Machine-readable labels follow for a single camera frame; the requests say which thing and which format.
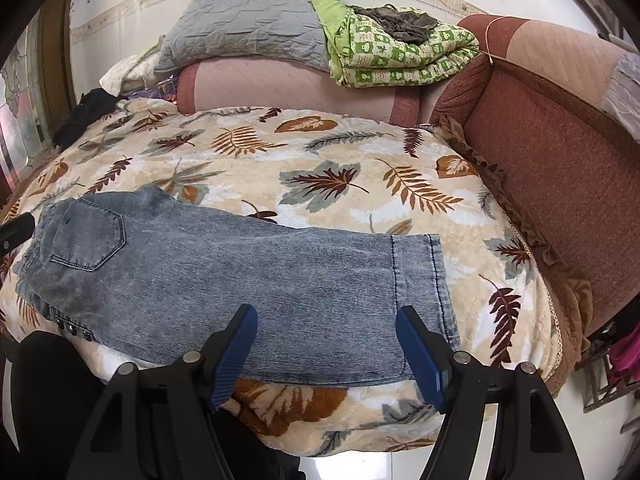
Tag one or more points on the dark olive garment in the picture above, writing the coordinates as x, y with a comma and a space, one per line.
400, 22

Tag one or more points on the leaf printed blanket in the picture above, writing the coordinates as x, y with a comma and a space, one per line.
325, 150

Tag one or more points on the cream white cloth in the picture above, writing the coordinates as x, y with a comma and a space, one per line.
130, 72

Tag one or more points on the brown ruffled sofa cover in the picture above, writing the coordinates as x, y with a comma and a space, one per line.
565, 300

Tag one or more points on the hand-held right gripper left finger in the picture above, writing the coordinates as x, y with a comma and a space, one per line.
235, 350

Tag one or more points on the green patterned folded quilt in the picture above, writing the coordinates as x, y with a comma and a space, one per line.
400, 60

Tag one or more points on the white lace cloth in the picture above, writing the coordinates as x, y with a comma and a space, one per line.
625, 85

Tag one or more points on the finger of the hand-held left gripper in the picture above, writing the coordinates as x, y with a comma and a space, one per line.
15, 232

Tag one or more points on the blue denim pants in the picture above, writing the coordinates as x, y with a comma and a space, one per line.
250, 280

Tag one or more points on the grey quilted pillow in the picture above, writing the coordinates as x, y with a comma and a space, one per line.
240, 25

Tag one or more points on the red and pink sofa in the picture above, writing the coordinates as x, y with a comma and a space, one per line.
550, 135

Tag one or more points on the black cloth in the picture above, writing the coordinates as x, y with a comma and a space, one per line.
85, 115

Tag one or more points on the wooden rack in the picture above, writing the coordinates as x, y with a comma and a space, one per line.
600, 385

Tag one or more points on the purple printed item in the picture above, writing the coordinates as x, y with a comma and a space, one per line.
160, 91

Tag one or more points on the wooden door with glass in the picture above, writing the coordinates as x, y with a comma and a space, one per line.
20, 110

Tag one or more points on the pink cloth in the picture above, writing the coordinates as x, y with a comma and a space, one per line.
627, 355

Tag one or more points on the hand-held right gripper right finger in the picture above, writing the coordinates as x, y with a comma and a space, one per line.
420, 355

